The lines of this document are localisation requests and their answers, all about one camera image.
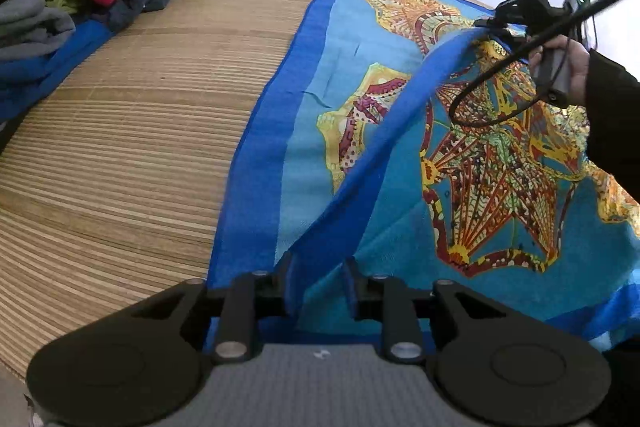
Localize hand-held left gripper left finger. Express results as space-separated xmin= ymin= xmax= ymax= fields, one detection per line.
xmin=131 ymin=251 xmax=297 ymax=364

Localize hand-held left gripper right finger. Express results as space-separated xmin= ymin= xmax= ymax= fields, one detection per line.
xmin=344 ymin=255 xmax=504 ymax=364

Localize blue patterned scarf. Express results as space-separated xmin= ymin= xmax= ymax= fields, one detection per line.
xmin=206 ymin=0 xmax=640 ymax=354

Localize person's right forearm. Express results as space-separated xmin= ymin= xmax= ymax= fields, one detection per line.
xmin=584 ymin=48 xmax=640 ymax=214

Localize person's right hand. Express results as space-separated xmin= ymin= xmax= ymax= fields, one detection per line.
xmin=528 ymin=35 xmax=592 ymax=108

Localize blue cloth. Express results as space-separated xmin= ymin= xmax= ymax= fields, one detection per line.
xmin=0 ymin=19 xmax=115 ymax=124

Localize light grey cloth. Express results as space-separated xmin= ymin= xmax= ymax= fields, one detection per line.
xmin=0 ymin=0 xmax=77 ymax=64

